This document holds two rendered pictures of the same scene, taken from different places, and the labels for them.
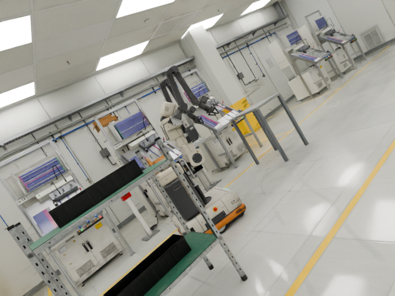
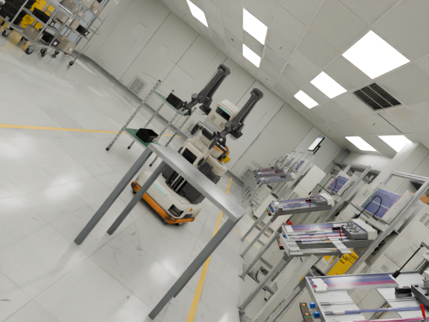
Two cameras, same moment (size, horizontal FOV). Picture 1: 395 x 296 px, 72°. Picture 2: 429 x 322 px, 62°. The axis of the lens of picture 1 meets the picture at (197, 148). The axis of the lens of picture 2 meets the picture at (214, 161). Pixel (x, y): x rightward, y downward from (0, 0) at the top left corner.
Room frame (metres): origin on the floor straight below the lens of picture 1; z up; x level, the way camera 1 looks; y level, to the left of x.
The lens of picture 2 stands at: (5.08, -2.93, 1.17)
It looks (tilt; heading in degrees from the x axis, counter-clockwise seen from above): 5 degrees down; 123
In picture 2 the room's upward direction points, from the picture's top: 39 degrees clockwise
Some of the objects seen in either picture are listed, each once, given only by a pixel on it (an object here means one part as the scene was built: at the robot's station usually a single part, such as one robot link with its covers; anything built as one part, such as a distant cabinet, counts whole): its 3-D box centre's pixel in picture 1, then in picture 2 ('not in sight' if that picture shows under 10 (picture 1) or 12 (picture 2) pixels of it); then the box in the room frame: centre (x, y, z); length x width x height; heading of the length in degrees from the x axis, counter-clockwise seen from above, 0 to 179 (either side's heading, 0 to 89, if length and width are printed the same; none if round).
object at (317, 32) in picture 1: (324, 44); not in sight; (7.93, -4.68, 0.95); 1.36 x 0.82 x 1.90; 31
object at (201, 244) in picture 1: (137, 252); (154, 127); (1.68, 0.67, 0.55); 0.91 x 0.46 x 1.10; 121
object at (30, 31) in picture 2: not in sight; (33, 33); (-1.66, 0.30, 0.30); 0.30 x 0.23 x 0.18; 140
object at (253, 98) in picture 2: (176, 96); (244, 108); (3.17, -0.10, 1.40); 0.11 x 0.06 x 0.43; 15
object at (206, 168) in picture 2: (191, 164); (196, 162); (2.95, 0.14, 0.68); 0.28 x 0.27 x 0.25; 15
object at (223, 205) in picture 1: (206, 213); (168, 197); (2.85, 0.29, 0.16); 0.67 x 0.64 x 0.25; 105
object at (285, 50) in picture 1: (298, 61); not in sight; (7.19, -3.43, 0.95); 1.36 x 0.82 x 1.90; 31
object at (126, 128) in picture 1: (131, 125); (385, 206); (4.52, 0.73, 1.52); 0.51 x 0.13 x 0.27; 121
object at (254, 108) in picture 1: (267, 131); (164, 225); (3.84, -0.97, 0.40); 0.70 x 0.45 x 0.80; 21
